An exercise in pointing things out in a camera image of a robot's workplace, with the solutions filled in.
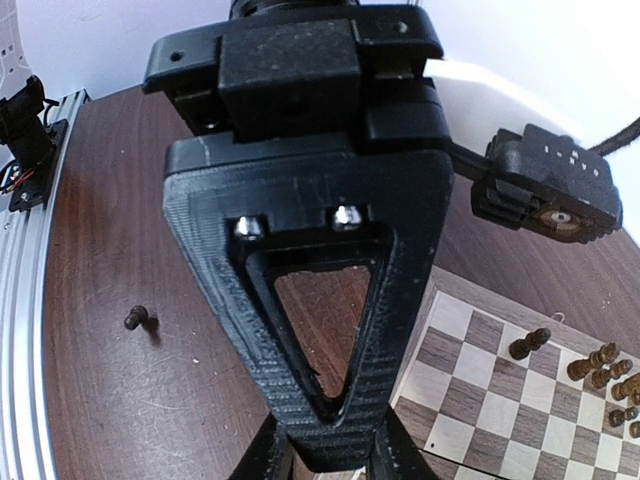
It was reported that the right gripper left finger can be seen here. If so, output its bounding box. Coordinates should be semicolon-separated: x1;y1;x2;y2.
229;414;295;480

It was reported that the dark chess pawn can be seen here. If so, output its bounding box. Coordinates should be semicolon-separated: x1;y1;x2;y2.
611;373;640;401

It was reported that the front aluminium rail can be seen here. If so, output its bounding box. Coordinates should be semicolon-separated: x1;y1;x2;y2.
0;87;94;480

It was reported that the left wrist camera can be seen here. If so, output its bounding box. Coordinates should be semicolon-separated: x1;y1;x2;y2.
470;124;623;244

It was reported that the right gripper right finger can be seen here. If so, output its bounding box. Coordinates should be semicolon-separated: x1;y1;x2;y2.
367;409;438;480

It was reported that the dark chess piece tall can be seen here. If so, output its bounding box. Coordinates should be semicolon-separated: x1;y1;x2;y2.
567;342;619;381

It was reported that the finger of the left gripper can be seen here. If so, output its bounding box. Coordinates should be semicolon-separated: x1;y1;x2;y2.
163;144;453;473

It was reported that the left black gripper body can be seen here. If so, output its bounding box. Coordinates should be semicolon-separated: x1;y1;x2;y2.
142;1;450;155

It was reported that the wooden chess board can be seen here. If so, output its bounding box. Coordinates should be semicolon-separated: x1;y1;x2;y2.
393;269;639;479

